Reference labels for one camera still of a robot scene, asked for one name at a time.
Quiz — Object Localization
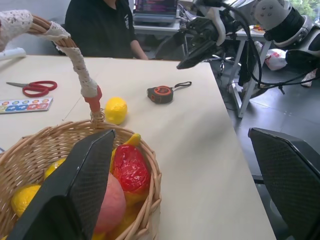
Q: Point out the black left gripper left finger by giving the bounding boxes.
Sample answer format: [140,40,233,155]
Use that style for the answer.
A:
[7,129,117,240]

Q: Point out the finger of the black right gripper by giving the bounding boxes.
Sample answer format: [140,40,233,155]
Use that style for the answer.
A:
[155,30,187,61]
[176,39,217,70]

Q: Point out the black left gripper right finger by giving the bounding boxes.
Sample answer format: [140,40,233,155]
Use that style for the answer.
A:
[247,127,320,240]

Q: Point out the yellow lemon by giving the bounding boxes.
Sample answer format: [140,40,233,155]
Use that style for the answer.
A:
[104,96,129,125]
[10,184,42,218]
[44,157,67,180]

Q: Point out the open laptop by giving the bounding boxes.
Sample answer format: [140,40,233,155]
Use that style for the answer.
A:
[132,0,179,26]

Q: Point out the pink peach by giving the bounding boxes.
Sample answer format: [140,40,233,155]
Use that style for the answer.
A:
[93,172,127,235]

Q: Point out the black and orange tape measure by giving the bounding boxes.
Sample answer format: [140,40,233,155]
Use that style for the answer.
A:
[146,81,193,104]

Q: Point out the red pepper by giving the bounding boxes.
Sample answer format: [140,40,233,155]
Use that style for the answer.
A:
[111,144,152,202]

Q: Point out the person in black shirt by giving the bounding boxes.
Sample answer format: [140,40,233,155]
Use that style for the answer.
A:
[64,0,149,60]

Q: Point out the white and red plastic bag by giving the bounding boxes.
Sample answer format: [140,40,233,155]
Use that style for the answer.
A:
[264,48,289,72]

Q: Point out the yellow banana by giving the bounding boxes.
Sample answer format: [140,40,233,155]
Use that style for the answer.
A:
[109,133,142,173]

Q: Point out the colourful sticker card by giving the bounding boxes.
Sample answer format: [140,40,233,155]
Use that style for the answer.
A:
[0,97,54,115]

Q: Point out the pink plastic bag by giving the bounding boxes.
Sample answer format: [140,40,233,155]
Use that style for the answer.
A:
[299,69,319,88]

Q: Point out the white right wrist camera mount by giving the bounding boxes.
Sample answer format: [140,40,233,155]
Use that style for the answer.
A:
[208,4,240,47]

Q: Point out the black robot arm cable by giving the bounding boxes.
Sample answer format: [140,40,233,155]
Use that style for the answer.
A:
[219,1,320,95]

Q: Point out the wicker basket with lace handle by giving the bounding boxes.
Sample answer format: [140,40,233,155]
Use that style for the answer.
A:
[0,9,163,240]

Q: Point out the red-handled scissors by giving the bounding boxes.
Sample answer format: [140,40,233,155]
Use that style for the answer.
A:
[6,80,59,98]

